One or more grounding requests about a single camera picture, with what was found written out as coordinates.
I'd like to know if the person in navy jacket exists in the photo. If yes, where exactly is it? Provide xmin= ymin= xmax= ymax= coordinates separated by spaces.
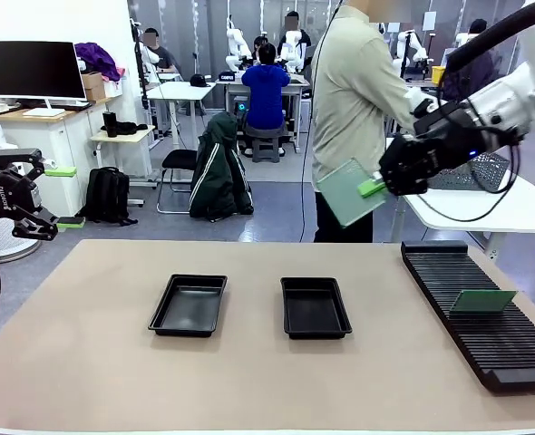
xmin=440 ymin=18 xmax=495 ymax=104

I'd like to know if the person in black white jacket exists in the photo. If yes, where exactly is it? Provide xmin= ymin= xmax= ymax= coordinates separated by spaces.
xmin=278 ymin=12 xmax=313 ymax=73

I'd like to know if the black slotted board rack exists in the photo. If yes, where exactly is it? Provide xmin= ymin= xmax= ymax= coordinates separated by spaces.
xmin=400 ymin=240 xmax=535 ymax=394

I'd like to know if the green perforated circuit board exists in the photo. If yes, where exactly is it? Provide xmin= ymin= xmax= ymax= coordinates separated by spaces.
xmin=448 ymin=289 xmax=520 ymax=317
xmin=316 ymin=157 xmax=390 ymax=228

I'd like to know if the white cabinet with wooden top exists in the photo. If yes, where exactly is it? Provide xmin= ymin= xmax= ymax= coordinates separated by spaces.
xmin=0 ymin=97 xmax=128 ymax=218

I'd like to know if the person in beige shirt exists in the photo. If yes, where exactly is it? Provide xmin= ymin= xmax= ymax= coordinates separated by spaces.
xmin=311 ymin=0 xmax=416 ymax=244

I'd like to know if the thin black hanging cable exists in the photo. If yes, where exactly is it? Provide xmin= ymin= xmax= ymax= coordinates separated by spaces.
xmin=299 ymin=0 xmax=344 ymax=243

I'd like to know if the black camera tripod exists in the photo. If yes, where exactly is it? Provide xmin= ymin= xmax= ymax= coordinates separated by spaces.
xmin=130 ymin=18 xmax=154 ymax=137

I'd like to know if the person's right forearm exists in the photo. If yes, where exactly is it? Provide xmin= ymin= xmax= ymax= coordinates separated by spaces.
xmin=387 ymin=88 xmax=421 ymax=135

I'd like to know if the grey plastic stool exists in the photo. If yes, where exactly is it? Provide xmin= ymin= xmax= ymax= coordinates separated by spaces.
xmin=250 ymin=135 xmax=282 ymax=164

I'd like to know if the small wooden top side table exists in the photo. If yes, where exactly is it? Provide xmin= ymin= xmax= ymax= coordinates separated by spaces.
xmin=89 ymin=125 xmax=158 ymax=208

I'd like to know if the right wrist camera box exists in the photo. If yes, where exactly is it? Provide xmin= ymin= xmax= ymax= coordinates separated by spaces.
xmin=406 ymin=87 xmax=477 ymax=136

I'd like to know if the brown cardboard box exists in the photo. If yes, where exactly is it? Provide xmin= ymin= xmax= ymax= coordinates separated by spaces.
xmin=80 ymin=71 xmax=107 ymax=102

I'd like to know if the white standing desk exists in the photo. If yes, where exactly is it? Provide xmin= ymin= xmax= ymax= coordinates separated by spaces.
xmin=146 ymin=81 xmax=218 ymax=140

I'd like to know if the purple cloth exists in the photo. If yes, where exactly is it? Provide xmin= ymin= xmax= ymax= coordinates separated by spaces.
xmin=74 ymin=42 xmax=126 ymax=83

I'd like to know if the black cloth bundle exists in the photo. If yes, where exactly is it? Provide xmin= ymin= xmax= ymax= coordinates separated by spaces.
xmin=112 ymin=121 xmax=150 ymax=136

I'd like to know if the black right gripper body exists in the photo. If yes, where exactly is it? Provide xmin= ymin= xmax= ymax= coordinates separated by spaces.
xmin=392 ymin=118 xmax=489 ymax=197

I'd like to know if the right gripper thin black cable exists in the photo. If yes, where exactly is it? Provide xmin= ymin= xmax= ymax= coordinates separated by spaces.
xmin=412 ymin=129 xmax=523 ymax=224

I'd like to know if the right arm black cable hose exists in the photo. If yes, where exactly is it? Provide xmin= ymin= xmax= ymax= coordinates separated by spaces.
xmin=443 ymin=0 xmax=535 ymax=76

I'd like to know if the black plastic ESD tray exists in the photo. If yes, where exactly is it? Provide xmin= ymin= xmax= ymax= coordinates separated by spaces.
xmin=147 ymin=273 xmax=229 ymax=339
xmin=279 ymin=276 xmax=354 ymax=341

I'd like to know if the person in grey t-shirt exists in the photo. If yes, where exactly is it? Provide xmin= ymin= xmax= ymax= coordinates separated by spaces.
xmin=142 ymin=27 xmax=178 ymax=73

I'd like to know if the black office chair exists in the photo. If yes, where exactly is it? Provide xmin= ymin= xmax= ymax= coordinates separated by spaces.
xmin=157 ymin=148 xmax=201 ymax=215

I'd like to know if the white background robot desk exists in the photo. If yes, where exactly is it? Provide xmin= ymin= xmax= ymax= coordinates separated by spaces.
xmin=224 ymin=74 xmax=312 ymax=153

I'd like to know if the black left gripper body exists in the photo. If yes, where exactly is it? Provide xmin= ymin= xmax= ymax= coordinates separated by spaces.
xmin=0 ymin=167 xmax=40 ymax=220

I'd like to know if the white framed computer monitor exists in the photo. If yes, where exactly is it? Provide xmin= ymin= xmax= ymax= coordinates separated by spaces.
xmin=0 ymin=40 xmax=89 ymax=118

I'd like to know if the grey plastic mesh basket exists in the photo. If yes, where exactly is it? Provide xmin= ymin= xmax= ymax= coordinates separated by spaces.
xmin=428 ymin=151 xmax=511 ymax=192

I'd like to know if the black backpack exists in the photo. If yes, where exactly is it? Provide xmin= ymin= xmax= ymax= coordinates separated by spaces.
xmin=79 ymin=166 xmax=139 ymax=227

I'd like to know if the dark green striped jacket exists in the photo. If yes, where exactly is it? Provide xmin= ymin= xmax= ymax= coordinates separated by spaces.
xmin=188 ymin=111 xmax=255 ymax=223

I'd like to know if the seated person in blue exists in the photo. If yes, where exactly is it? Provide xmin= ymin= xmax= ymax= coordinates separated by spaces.
xmin=241 ymin=43 xmax=291 ymax=158

